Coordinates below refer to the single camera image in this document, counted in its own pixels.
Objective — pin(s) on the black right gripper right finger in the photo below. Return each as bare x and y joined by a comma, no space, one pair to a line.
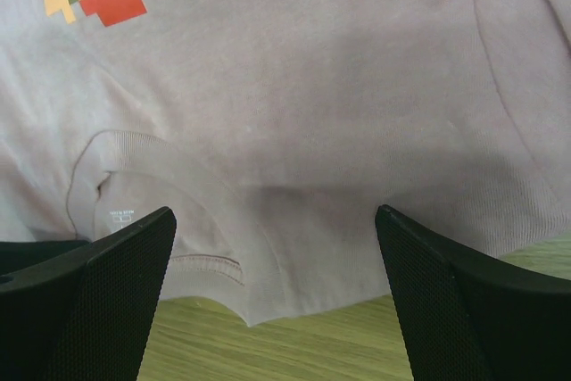
467,316

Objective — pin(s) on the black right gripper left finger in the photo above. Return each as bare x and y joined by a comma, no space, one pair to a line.
79,310

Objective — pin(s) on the dusty pink graphic t-shirt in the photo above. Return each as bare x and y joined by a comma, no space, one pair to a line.
274,129

